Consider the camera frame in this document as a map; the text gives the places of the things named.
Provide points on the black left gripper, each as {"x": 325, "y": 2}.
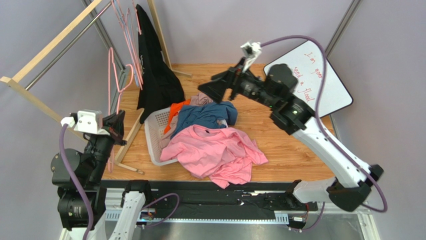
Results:
{"x": 114, "y": 124}

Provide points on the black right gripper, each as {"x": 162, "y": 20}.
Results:
{"x": 235, "y": 81}

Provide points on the pink t-shirt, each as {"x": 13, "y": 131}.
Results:
{"x": 224, "y": 155}

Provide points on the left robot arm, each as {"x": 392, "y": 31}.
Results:
{"x": 78, "y": 174}

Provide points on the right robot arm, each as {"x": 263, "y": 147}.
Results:
{"x": 353, "y": 179}

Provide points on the teal blue t-shirt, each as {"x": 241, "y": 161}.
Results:
{"x": 212, "y": 116}

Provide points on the black hanging t-shirt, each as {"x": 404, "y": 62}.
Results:
{"x": 161, "y": 87}

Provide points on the white plastic laundry basket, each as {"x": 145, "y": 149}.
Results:
{"x": 154, "y": 127}

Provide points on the orange garment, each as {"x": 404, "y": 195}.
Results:
{"x": 174, "y": 111}

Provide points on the white board with red writing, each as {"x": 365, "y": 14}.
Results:
{"x": 306, "y": 64}

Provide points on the wooden clothes rack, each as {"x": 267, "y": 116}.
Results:
{"x": 90, "y": 7}

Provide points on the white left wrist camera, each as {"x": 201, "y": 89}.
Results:
{"x": 84, "y": 121}

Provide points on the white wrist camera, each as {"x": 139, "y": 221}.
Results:
{"x": 251, "y": 50}
{"x": 84, "y": 121}

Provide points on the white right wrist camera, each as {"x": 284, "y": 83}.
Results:
{"x": 251, "y": 50}

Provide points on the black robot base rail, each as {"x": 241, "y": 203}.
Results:
{"x": 202, "y": 200}

